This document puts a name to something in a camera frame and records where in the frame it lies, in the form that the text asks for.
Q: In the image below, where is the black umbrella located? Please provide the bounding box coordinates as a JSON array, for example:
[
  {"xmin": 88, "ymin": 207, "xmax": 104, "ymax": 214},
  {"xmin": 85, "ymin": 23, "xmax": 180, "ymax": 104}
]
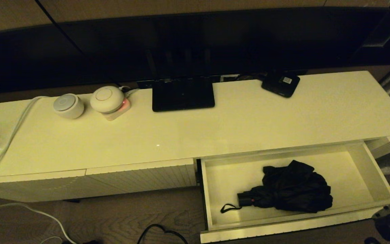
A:
[{"xmin": 220, "ymin": 160, "xmax": 333, "ymax": 214}]

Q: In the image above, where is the white cabinet drawer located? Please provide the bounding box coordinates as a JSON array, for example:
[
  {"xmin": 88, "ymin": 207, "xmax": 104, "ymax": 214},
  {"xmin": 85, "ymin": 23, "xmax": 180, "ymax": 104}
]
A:
[{"xmin": 197, "ymin": 141, "xmax": 390, "ymax": 244}]

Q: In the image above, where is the white ribbed cabinet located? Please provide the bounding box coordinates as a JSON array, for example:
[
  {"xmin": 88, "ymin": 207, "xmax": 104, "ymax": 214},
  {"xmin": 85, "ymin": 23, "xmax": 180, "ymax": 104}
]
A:
[{"xmin": 0, "ymin": 70, "xmax": 390, "ymax": 204}]

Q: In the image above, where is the white ribbed cabinet door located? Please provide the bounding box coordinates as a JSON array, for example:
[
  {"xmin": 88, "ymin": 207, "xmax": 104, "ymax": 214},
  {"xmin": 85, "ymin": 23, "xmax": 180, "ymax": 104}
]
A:
[
  {"xmin": 0, "ymin": 169, "xmax": 88, "ymax": 204},
  {"xmin": 85, "ymin": 158, "xmax": 197, "ymax": 197}
]

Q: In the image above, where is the white power strip red light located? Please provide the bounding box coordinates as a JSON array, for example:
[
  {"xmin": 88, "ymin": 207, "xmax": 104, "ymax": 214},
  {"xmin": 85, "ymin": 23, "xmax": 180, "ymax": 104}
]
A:
[{"xmin": 102, "ymin": 98, "xmax": 132, "ymax": 122}]

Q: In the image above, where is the black flat screen television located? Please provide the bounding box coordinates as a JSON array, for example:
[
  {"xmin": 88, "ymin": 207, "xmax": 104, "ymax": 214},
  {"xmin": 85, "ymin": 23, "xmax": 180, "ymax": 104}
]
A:
[{"xmin": 0, "ymin": 7, "xmax": 390, "ymax": 96}]

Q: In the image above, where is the cream round dome device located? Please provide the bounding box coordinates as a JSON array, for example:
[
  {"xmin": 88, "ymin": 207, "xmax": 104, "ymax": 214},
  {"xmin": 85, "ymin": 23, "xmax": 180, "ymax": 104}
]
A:
[{"xmin": 90, "ymin": 86, "xmax": 125, "ymax": 114}]

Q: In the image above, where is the black set-top box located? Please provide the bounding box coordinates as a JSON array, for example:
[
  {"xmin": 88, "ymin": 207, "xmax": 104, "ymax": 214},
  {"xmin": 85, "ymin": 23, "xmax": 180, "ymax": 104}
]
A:
[{"xmin": 261, "ymin": 71, "xmax": 301, "ymax": 99}]

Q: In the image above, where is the white speaker with grey top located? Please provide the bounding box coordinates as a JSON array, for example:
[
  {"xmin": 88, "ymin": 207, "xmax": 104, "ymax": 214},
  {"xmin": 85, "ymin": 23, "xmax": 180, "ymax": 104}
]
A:
[{"xmin": 53, "ymin": 94, "xmax": 85, "ymax": 119}]

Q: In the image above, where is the black television pedestal base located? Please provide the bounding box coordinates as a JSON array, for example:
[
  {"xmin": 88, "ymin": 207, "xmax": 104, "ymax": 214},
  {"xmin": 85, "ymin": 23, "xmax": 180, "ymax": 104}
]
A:
[{"xmin": 152, "ymin": 77, "xmax": 215, "ymax": 113}]

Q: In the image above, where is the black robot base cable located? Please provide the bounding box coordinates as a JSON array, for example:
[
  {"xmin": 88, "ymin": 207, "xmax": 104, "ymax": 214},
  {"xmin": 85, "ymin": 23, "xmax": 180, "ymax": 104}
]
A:
[{"xmin": 137, "ymin": 224, "xmax": 189, "ymax": 244}]

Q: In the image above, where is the thick white power cable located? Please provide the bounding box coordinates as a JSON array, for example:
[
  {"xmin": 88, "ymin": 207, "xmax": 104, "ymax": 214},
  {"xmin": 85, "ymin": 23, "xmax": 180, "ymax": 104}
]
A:
[{"xmin": 0, "ymin": 97, "xmax": 77, "ymax": 244}]

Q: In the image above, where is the thin black hanging cable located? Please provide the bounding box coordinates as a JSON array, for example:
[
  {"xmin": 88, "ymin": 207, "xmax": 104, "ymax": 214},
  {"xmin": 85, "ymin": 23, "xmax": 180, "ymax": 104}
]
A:
[{"xmin": 35, "ymin": 0, "xmax": 60, "ymax": 25}]

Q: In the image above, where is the thin white cable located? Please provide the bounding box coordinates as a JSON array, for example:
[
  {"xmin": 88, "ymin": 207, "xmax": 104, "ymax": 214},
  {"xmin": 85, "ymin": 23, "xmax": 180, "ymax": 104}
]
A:
[{"xmin": 39, "ymin": 236, "xmax": 63, "ymax": 244}]

